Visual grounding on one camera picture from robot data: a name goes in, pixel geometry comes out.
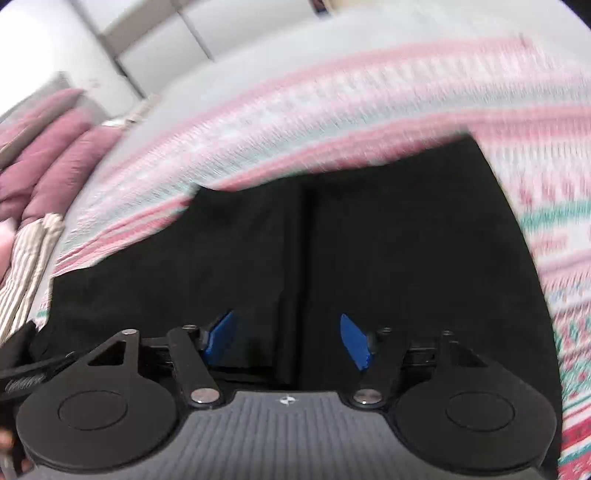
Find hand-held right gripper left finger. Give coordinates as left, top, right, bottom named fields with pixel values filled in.
left=69, top=310, right=239, bottom=410

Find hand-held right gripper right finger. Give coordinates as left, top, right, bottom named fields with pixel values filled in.
left=339, top=314, right=491, bottom=410

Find black pants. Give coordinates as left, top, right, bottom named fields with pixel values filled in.
left=28, top=136, right=562, bottom=464

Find striped beige cloth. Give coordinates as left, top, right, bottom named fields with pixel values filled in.
left=0, top=212, right=66, bottom=344

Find pale pink cloth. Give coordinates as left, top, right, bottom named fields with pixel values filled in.
left=0, top=217, right=18, bottom=282

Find patterned red white blanket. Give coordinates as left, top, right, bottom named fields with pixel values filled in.
left=34, top=36, right=591, bottom=480

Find pink pillow with white edge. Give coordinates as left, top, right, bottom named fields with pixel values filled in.
left=0, top=89, right=88, bottom=155

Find white and brown wardrobe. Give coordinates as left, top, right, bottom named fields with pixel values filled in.
left=69, top=0, right=324, bottom=100

